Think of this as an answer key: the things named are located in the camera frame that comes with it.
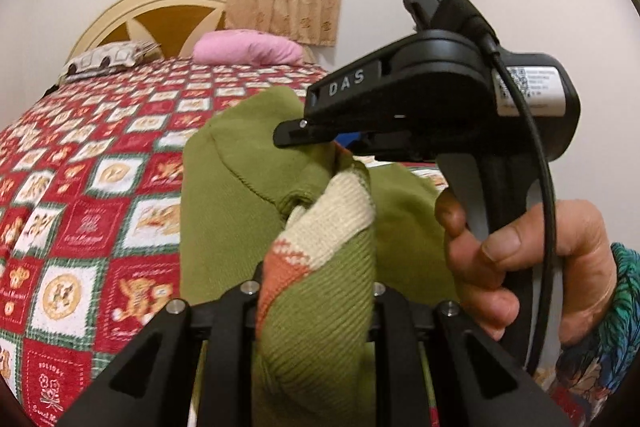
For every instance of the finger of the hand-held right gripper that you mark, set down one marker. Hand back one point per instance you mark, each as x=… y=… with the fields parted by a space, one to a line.
x=300 y=134

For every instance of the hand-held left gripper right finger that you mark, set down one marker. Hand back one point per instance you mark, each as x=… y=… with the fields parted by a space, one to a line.
x=395 y=312

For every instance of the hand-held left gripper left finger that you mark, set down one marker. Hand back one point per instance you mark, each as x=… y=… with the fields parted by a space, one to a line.
x=232 y=312

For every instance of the striped green orange knit sweater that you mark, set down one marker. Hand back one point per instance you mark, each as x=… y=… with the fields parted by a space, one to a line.
x=320 y=307

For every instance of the person's right forearm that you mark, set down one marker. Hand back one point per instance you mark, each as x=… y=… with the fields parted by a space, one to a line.
x=605 y=357

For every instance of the person's right hand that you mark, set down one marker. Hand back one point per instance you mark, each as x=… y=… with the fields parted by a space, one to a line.
x=580 y=247

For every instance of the pink pillow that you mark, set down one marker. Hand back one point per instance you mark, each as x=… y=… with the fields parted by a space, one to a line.
x=245 y=47

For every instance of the cream wooden headboard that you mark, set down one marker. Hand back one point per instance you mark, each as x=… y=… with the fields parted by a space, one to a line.
x=165 y=12

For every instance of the red printed patchwork quilt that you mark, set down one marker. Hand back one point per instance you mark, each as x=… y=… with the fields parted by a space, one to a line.
x=90 y=187

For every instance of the white patterned pillow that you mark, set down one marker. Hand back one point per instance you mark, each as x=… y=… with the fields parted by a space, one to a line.
x=107 y=57

